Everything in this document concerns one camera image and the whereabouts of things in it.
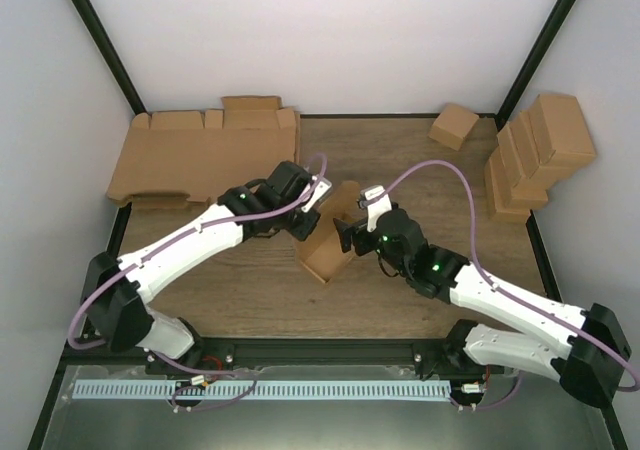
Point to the black aluminium frame rail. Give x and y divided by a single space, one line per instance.
257 353

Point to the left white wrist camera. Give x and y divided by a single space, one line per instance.
318 190

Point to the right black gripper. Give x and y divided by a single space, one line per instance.
346 236

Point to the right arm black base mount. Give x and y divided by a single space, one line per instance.
446 357

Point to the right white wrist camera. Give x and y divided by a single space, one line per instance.
376 202

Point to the small folded cardboard box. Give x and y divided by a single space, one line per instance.
453 125

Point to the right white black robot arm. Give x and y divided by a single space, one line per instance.
584 350

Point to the light blue slotted cable duct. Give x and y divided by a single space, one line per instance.
422 391

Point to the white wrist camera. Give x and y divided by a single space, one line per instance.
318 190
376 202

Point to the black frame post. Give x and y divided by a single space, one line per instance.
544 40
93 24

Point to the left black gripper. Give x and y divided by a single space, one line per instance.
302 230

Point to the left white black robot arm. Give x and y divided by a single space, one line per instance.
118 291

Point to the stack of flat cardboard sheets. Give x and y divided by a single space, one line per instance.
177 159

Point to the left black frame post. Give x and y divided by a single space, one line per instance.
93 24

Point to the right black frame post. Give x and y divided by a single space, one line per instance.
544 40

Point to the lowest stacked folded cardboard box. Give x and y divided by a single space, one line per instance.
497 209

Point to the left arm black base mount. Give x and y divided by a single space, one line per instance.
206 354

